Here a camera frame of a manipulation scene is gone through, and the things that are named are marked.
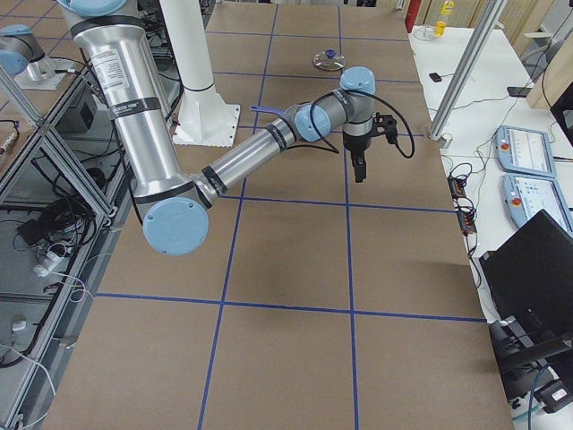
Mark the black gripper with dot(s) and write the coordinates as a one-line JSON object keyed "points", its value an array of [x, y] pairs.
{"points": [[357, 144]]}

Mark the glass pot lid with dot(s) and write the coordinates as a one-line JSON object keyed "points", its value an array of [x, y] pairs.
{"points": [[329, 60]]}

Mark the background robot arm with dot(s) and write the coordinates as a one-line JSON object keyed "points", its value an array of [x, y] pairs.
{"points": [[19, 48]]}

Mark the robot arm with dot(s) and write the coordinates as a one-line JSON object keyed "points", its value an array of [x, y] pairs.
{"points": [[180, 172]]}

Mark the dark blue saucepan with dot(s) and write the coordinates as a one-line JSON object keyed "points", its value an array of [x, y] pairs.
{"points": [[268, 110]]}

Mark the black power strip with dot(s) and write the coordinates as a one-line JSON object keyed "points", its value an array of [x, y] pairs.
{"points": [[464, 206]]}

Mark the yellow bottle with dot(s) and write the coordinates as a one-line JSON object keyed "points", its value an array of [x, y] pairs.
{"points": [[439, 29]]}

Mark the far teach pendant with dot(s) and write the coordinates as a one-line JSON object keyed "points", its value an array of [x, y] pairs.
{"points": [[525, 151]]}

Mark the teach pendant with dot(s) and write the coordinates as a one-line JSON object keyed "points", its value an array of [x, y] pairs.
{"points": [[525, 151], [526, 195]]}

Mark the near teach pendant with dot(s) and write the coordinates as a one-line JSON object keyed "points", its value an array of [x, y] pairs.
{"points": [[526, 195]]}

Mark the black phone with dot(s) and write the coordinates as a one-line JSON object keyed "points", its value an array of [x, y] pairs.
{"points": [[518, 92]]}

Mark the black laptop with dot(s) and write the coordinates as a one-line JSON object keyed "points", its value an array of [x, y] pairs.
{"points": [[532, 271]]}

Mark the aluminium frame post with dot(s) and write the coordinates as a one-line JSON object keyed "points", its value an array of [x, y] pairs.
{"points": [[466, 64]]}

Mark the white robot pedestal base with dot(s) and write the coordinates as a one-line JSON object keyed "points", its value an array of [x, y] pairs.
{"points": [[204, 118]]}

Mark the aluminium frame rack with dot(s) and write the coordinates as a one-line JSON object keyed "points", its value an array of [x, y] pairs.
{"points": [[64, 199]]}

